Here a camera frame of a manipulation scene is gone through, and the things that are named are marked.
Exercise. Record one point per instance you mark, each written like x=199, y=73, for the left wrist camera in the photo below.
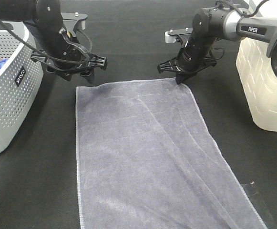
x=74, y=21

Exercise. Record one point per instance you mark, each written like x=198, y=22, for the right clear tape strip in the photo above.
x=252, y=191

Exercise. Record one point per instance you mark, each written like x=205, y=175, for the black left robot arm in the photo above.
x=61, y=52

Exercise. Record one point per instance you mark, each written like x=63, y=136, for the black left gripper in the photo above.
x=75, y=60

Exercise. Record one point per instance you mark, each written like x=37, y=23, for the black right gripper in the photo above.
x=191, y=59

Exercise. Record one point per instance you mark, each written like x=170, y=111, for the grey perforated laundry basket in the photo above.
x=20, y=79

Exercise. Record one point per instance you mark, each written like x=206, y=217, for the white plastic basket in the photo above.
x=257, y=77

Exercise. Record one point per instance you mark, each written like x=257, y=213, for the black table mat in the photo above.
x=38, y=180

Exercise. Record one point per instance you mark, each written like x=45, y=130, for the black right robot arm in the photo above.
x=224, y=21

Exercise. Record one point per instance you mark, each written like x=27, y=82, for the grey towel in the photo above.
x=146, y=160

